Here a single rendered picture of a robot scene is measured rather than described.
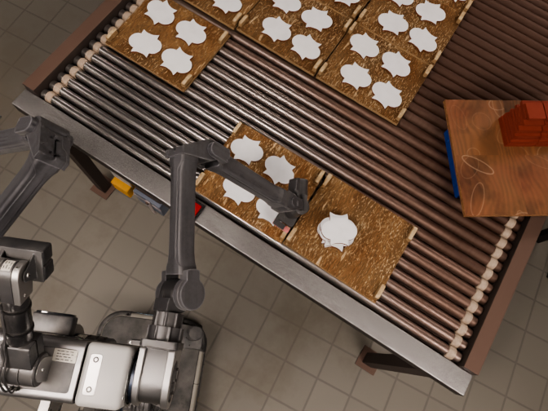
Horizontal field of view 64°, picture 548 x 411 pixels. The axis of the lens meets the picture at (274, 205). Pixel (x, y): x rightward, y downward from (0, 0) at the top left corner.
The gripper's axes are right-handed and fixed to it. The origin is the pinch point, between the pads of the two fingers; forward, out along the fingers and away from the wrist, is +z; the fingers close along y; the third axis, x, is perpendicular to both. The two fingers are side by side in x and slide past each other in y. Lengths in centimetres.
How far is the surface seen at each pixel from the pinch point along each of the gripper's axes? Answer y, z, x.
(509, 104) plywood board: 88, -24, -54
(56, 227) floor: -44, 121, 89
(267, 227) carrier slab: -6.9, 2.1, 2.8
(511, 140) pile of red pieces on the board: 69, -29, -58
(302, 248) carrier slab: -7.3, -1.7, -12.4
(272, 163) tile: 16.7, 3.4, 14.0
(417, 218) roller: 28, -9, -46
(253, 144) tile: 19.7, 6.0, 24.5
